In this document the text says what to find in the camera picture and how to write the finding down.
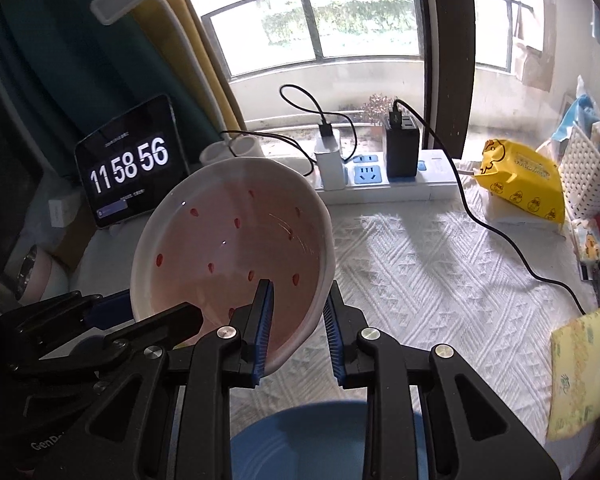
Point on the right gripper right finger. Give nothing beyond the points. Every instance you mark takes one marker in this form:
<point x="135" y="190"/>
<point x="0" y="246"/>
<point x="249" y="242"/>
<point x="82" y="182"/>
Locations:
<point x="469" y="432"/>

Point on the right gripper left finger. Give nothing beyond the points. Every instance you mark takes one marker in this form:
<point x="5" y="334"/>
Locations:
<point x="262" y="329"/>

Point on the large blue plate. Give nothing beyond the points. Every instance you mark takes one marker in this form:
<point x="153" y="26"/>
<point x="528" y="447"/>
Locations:
<point x="314" y="441"/>

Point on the white pink strawberry bowl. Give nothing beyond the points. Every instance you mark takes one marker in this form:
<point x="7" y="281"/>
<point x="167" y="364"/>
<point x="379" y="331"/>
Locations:
<point x="224" y="229"/>

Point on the white textured table cloth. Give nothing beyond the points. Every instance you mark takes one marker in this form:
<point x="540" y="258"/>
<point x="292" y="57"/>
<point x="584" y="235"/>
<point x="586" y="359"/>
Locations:
<point x="424" y="273"/>

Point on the yellow tissue pack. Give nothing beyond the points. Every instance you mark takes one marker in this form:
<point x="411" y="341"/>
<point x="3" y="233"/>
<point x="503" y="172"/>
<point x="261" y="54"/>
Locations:
<point x="575" y="399"/>

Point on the tablet showing clock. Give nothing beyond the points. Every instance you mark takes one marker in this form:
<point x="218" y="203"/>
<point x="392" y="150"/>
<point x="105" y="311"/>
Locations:
<point x="128" y="165"/>

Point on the white power strip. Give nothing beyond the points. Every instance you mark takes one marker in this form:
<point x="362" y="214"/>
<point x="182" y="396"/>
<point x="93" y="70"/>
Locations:
<point x="367" y="181"/>

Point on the yellow duck wet wipes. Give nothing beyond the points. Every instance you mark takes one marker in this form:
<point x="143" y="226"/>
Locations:
<point x="523" y="177"/>

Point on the white charger plug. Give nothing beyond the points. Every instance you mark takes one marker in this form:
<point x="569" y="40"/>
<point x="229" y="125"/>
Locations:
<point x="327" y="153"/>

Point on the black charger block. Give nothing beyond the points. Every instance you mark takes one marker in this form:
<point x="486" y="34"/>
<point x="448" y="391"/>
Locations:
<point x="402" y="145"/>

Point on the white desk lamp base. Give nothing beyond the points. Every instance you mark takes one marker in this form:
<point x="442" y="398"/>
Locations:
<point x="240" y="146"/>

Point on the white perforated basket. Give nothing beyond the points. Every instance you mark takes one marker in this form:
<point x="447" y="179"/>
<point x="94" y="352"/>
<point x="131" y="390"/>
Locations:
<point x="580" y="174"/>

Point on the teal curtain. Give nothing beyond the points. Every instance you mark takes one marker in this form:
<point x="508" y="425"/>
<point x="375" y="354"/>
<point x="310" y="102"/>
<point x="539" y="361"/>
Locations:
<point x="66" y="74"/>

